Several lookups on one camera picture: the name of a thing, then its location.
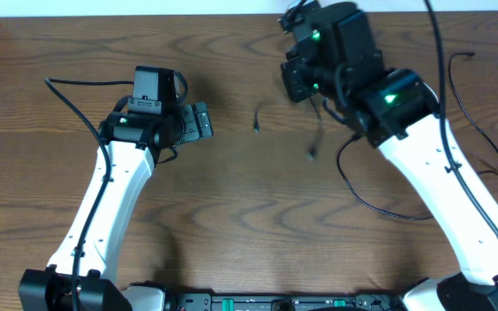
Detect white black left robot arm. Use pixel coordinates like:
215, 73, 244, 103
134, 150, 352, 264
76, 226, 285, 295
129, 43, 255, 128
18, 102, 213, 310

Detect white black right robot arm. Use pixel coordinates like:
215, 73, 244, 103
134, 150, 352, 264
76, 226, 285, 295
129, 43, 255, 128
282, 19, 498, 310

